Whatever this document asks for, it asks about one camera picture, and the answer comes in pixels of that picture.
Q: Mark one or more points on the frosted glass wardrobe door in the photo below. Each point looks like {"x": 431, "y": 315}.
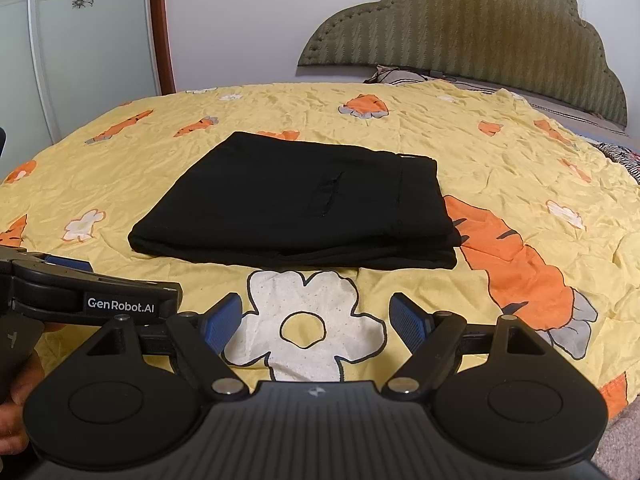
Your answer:
{"x": 90, "y": 60}

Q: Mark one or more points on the person's left hand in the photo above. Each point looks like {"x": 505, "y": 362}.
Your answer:
{"x": 17, "y": 425}

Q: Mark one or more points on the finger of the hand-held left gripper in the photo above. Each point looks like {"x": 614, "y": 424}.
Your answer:
{"x": 65, "y": 262}

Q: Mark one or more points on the black pants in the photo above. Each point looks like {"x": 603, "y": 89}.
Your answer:
{"x": 290, "y": 200}

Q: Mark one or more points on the grey striped bed sheet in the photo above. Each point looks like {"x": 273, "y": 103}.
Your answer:
{"x": 575, "y": 117}

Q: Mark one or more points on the zebra pattern cloth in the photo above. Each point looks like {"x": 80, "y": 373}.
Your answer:
{"x": 622, "y": 160}

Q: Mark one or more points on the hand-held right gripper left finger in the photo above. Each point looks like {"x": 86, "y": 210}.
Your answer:
{"x": 225, "y": 322}

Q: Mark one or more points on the patterned pillow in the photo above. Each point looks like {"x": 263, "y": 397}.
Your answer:
{"x": 395, "y": 74}

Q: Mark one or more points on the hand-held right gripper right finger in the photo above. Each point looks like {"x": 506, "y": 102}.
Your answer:
{"x": 406, "y": 322}

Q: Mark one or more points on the olive upholstered headboard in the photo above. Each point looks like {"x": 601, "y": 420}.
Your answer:
{"x": 475, "y": 25}

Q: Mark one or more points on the yellow carrot print blanket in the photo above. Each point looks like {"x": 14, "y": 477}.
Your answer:
{"x": 500, "y": 170}

